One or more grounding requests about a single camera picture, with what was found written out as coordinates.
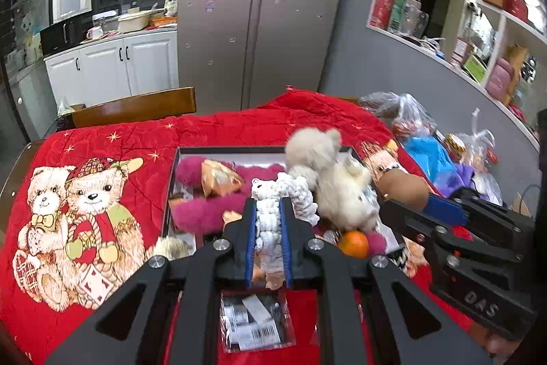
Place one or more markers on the clear plastic food bag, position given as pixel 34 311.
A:
pixel 471 154

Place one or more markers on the right human hand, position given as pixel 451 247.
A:
pixel 494 344

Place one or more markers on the silver double door refrigerator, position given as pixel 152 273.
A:
pixel 239 54

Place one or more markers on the white wall shelf unit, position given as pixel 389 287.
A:
pixel 499 45

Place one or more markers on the purple cloth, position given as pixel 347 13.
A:
pixel 449 182

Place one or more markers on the black shallow tray box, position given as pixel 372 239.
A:
pixel 253 156

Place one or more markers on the clear bag with labels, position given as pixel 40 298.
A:
pixel 256 321

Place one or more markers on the white kitchen cabinet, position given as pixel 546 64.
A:
pixel 125 65

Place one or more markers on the red bear print blanket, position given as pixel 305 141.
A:
pixel 91 205

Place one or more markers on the magenta plush bear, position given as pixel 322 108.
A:
pixel 220 187

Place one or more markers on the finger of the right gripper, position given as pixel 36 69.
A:
pixel 418 223
pixel 446 211

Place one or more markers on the cardboard box with label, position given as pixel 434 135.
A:
pixel 519 205

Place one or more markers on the dark plastic bag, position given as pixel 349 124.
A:
pixel 406 117

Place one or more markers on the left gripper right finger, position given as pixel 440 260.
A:
pixel 369 311

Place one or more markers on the brown makeup sponge egg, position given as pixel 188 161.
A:
pixel 406 188

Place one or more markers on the white fluffy scrunchie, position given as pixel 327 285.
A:
pixel 268 241

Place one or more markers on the blue plastic bag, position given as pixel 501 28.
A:
pixel 432 158

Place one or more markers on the black microwave oven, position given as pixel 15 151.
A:
pixel 65 34

